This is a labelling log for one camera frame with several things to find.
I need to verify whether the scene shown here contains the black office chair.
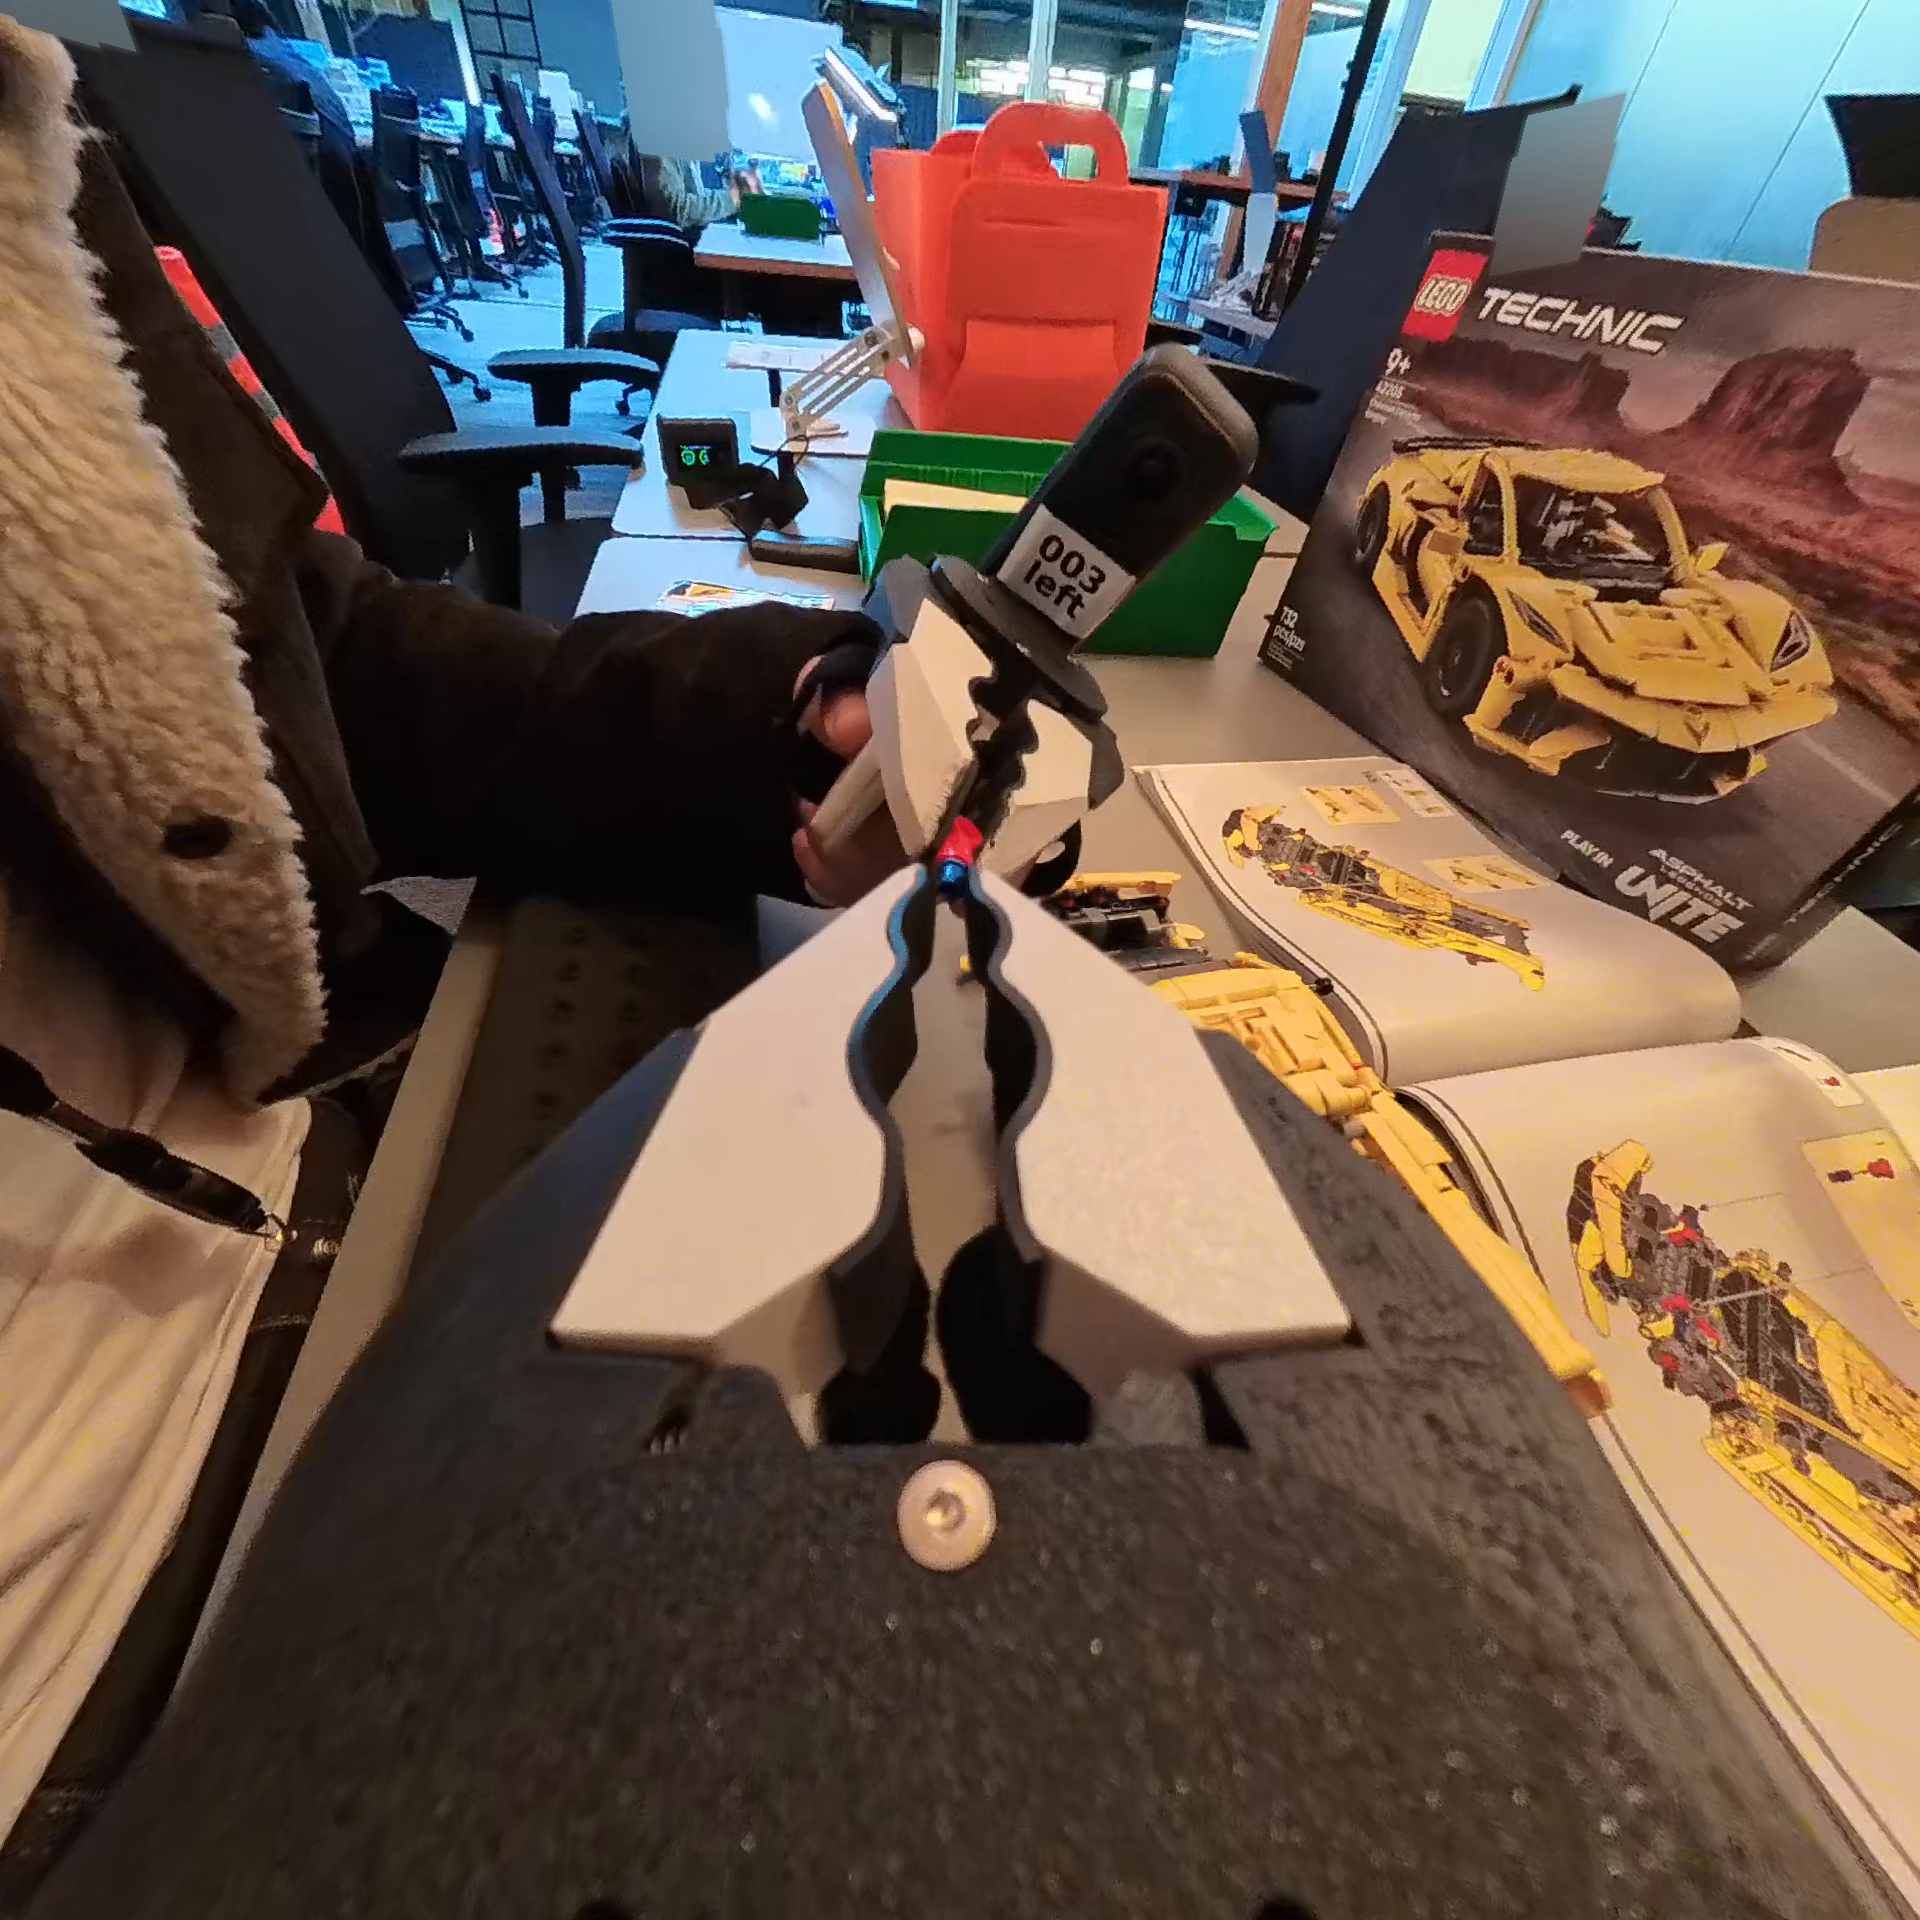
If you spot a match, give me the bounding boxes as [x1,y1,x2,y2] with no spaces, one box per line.
[484,71,665,440]
[1251,88,1582,501]

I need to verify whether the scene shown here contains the person's left hand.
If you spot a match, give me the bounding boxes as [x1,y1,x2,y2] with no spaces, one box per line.
[793,658,921,907]

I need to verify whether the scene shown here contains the green plastic bin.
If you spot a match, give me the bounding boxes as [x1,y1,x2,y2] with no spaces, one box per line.
[857,427,1279,661]

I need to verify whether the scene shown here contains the black pole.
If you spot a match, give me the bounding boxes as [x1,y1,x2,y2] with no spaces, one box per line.
[1287,0,1391,290]

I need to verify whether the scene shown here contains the yellow toy car model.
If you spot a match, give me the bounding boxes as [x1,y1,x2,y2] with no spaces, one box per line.
[1044,871,1615,1420]

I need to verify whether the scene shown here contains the white shirt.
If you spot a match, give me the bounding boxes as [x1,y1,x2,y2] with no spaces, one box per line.
[0,1037,320,1806]

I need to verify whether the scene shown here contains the orange striped cone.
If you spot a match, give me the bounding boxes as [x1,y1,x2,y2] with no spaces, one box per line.
[157,245,346,535]

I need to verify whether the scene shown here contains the black device green lights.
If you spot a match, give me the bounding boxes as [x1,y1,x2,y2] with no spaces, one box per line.
[655,413,810,546]

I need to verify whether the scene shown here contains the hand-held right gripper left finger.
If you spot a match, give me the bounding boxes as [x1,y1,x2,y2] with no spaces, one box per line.
[551,865,939,1420]

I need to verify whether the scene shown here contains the orange red bin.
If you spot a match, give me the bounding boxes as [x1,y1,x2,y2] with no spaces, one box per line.
[870,103,1170,440]

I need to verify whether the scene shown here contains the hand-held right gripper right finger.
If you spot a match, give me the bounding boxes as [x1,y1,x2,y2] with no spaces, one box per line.
[959,865,1359,1409]

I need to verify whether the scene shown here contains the black lanyard strap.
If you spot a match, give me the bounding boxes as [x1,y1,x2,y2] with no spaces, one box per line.
[0,1047,289,1248]

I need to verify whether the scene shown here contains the person's left forearm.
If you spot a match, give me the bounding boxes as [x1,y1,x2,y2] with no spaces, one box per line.
[298,530,887,907]

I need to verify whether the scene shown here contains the white paper stack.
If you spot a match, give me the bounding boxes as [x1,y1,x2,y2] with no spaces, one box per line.
[882,477,1055,525]

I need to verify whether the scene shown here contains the open instruction booklet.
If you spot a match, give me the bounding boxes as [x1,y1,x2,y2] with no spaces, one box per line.
[1133,755,1920,1907]

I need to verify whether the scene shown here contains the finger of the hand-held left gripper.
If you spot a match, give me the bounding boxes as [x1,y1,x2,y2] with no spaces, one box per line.
[865,595,986,865]
[984,704,1124,885]

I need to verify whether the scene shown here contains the wooden metal jointed arm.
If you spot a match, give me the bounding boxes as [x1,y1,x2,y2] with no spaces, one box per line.
[777,42,928,446]

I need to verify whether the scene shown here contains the black toy car box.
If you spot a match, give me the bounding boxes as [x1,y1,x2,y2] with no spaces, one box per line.
[1258,232,1920,974]

